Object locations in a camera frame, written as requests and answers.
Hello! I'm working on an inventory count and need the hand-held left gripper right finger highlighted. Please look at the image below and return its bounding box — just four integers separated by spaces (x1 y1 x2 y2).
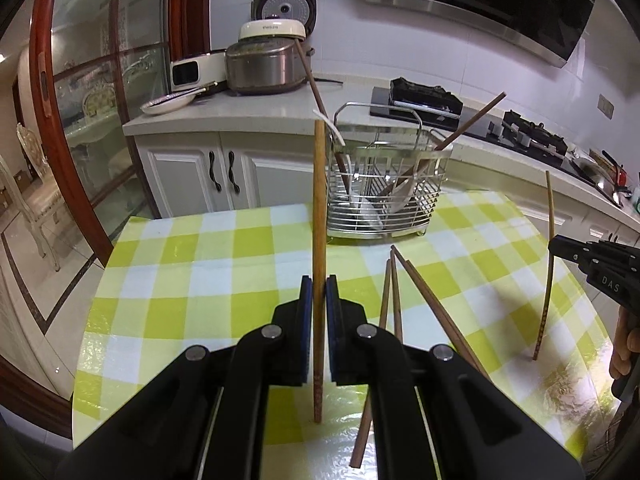
325 274 586 480

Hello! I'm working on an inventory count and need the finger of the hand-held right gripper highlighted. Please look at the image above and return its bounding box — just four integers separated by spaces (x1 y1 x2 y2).
548 236 596 273

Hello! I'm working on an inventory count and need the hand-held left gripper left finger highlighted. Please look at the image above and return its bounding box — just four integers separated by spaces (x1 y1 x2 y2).
55 275 313 480

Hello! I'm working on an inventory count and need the patterned light wooden chopstick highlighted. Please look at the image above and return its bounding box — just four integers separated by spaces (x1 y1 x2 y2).
312 119 328 424
531 170 557 362

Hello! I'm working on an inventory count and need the metal wire utensil rack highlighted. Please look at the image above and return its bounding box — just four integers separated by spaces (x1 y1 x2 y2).
326 101 449 240

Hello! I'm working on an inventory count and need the white ceramic spoon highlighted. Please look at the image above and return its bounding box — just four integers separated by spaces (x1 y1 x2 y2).
312 109 386 233
390 152 443 213

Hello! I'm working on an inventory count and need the person's right hand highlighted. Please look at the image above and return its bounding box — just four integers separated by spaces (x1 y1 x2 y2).
609 305 640 381

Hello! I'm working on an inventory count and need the pan on counter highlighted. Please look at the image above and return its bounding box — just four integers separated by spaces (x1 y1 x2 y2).
567 149 626 208

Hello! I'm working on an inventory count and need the black gas burner grate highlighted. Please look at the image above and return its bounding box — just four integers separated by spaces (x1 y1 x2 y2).
501 110 568 157
389 77 463 117

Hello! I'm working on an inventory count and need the green checked tablecloth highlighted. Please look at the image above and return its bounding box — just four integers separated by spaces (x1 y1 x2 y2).
72 190 618 480

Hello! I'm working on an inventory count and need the black glass cooktop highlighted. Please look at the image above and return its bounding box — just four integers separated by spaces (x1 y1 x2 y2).
369 85 581 171

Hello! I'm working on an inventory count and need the white kitchen counter cabinet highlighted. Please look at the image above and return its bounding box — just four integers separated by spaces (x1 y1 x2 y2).
122 72 640 261

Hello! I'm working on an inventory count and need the dark long utensil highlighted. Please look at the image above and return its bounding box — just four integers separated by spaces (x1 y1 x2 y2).
167 81 218 101

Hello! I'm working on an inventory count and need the silver rice cooker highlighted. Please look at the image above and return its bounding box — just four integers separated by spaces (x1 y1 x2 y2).
225 0 318 97

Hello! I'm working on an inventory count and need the white plate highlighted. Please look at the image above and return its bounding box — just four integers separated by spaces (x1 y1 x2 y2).
140 87 201 116

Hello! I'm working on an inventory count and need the white box appliance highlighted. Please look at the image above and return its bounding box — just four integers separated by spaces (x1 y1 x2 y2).
170 50 228 88

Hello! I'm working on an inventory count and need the white round dining table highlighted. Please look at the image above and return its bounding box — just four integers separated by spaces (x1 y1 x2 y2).
65 110 126 141

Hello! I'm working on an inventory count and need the white ornate dining chair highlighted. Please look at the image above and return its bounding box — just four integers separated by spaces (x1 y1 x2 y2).
0 122 66 273

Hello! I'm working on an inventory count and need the white round lid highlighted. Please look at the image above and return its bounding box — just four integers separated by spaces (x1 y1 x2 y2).
238 19 307 42

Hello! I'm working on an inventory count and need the dark red wooden panel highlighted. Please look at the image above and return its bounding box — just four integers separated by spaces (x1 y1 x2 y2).
167 0 213 61

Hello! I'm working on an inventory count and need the red framed glass door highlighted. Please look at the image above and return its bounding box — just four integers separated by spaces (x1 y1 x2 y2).
27 0 173 261

